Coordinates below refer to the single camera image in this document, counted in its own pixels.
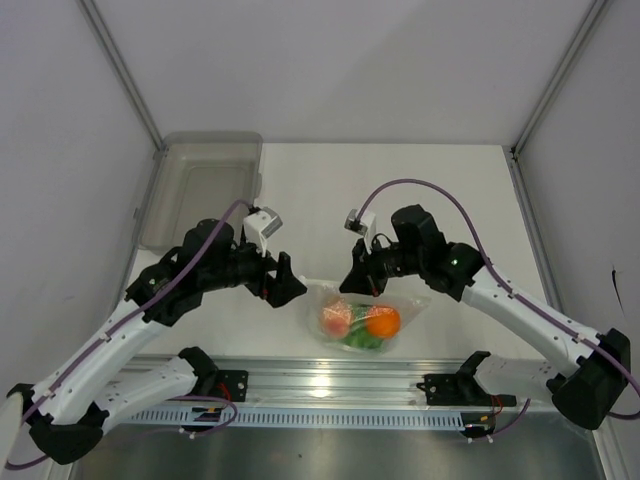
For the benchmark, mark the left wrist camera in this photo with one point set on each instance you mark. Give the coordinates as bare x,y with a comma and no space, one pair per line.
259,225

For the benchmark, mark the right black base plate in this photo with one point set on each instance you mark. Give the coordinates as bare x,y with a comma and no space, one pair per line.
458,390

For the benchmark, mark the left aluminium frame post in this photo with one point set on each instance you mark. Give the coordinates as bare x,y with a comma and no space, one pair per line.
116,60

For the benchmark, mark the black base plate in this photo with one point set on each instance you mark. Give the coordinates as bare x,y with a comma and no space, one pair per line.
458,390
231,385

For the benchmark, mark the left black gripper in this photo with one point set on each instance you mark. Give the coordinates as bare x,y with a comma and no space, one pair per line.
287,284

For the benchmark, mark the peach fruit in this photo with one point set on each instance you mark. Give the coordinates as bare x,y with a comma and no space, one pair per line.
336,319

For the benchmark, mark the aluminium mounting rail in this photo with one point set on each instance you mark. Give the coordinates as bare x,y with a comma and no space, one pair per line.
343,383

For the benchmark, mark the right aluminium frame post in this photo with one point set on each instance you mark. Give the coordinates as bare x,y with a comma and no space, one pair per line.
568,60

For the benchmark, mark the aluminium frame post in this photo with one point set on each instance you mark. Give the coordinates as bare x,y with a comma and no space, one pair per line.
568,60
116,60

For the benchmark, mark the clear plastic container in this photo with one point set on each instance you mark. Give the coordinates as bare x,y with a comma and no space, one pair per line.
199,175

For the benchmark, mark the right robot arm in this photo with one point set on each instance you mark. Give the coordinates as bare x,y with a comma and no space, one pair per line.
583,371

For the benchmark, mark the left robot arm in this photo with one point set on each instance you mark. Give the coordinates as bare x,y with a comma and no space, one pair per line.
69,412

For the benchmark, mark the clear zip top bag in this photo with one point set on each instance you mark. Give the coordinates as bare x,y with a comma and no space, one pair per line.
321,293

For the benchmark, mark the white slotted cable duct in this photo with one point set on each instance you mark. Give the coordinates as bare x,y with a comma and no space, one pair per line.
313,418

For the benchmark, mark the green plastic lettuce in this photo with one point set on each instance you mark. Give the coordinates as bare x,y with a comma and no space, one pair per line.
360,339

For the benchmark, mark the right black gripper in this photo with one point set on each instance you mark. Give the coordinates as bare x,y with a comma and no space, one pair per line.
364,278

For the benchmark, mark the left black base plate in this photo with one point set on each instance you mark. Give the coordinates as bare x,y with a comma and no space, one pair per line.
231,385

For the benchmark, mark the orange fruit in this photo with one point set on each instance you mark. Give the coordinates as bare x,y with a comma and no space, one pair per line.
383,322

